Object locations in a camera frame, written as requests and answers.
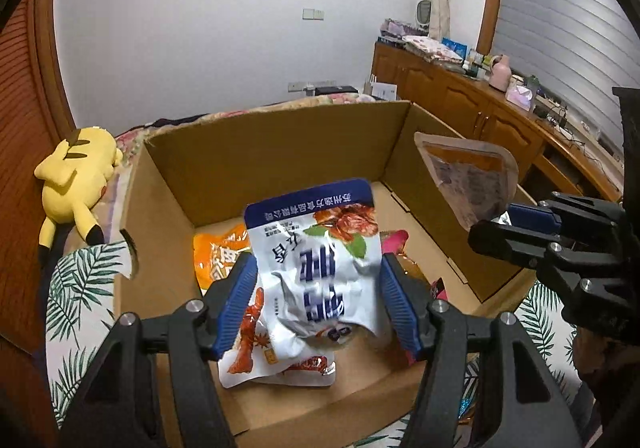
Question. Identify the purple patterned box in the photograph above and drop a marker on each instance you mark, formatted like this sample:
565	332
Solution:
397	29

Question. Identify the wooden louvered wardrobe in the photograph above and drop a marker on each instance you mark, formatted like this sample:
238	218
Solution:
20	127

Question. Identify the brown clear-wrapped snack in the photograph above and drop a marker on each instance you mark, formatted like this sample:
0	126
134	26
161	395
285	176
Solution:
415	273

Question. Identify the wooden cabinet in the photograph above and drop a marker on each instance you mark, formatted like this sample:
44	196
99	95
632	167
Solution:
450	92

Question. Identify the folded floral cloths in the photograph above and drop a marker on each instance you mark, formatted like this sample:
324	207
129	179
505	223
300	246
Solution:
432	50

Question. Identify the white paper bag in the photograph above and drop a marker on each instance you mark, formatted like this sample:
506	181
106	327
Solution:
382	90

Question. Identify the green leaf print blanket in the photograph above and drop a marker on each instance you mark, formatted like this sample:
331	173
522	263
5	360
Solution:
80	288

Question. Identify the brown cardboard box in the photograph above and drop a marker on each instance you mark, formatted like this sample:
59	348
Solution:
320	152

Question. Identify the pink black snack packet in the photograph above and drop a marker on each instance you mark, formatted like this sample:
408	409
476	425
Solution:
397	240

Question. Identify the pink thermos jug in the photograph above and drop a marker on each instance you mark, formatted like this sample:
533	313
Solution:
500	72

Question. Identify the white blue snack pouch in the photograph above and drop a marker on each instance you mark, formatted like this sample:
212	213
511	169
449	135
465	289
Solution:
310	278

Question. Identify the black flat device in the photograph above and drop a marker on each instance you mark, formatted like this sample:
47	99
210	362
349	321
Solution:
340	89

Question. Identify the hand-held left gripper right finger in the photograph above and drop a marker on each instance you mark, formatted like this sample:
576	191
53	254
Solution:
400	308

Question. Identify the white wall switch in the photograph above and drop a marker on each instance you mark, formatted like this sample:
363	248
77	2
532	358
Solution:
313	13

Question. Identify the pink tissue box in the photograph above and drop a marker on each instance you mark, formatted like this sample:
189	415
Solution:
520	95

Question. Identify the white crayfish print snack packet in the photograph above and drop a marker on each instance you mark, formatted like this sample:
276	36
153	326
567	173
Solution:
250	353

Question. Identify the grey window blind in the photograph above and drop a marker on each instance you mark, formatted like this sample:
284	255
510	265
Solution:
550	27

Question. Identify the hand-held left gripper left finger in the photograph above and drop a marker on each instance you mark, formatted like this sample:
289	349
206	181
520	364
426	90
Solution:
235	308

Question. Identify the brown translucent snack packet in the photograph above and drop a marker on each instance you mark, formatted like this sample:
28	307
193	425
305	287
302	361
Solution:
465	172

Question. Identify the yellow plush toy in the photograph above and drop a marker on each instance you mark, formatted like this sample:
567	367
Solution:
75	167

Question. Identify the person's right hand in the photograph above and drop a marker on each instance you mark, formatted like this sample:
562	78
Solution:
595	358

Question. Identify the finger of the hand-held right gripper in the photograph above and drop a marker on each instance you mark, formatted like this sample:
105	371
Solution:
530	217
510	243

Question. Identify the small blue box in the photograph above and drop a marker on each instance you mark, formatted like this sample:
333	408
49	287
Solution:
455	47

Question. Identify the small white fan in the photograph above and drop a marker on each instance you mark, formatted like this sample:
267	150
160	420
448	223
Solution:
423	17

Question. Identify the white power strip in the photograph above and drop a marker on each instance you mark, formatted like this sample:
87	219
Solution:
567	127

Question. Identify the orange snack packet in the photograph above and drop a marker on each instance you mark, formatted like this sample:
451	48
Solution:
220	253

